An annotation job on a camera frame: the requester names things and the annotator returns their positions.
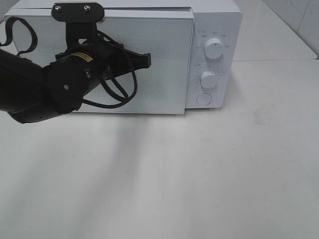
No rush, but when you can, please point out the white microwave oven body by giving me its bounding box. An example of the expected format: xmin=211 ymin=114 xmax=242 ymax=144
xmin=4 ymin=0 xmax=242 ymax=113

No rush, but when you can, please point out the lower white timer knob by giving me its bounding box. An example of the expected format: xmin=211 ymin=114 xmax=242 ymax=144
xmin=200 ymin=71 xmax=218 ymax=89

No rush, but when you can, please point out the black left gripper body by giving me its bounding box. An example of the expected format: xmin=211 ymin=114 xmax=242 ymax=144
xmin=54 ymin=39 xmax=151 ymax=80

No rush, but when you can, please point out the round white door button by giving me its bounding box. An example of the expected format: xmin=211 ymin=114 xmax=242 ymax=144
xmin=196 ymin=93 xmax=212 ymax=106

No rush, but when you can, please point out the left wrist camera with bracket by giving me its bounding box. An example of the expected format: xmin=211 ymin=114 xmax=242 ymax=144
xmin=51 ymin=1 xmax=105 ymax=51

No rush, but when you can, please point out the white microwave door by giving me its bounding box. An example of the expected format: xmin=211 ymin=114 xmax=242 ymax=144
xmin=4 ymin=8 xmax=193 ymax=114

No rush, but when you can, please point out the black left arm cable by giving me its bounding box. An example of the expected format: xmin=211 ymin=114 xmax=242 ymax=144
xmin=0 ymin=16 xmax=138 ymax=109

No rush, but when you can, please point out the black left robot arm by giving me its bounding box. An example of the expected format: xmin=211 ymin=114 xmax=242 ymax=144
xmin=0 ymin=40 xmax=151 ymax=124

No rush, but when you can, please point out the upper white power knob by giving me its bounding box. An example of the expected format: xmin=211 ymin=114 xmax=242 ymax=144
xmin=204 ymin=37 xmax=224 ymax=59

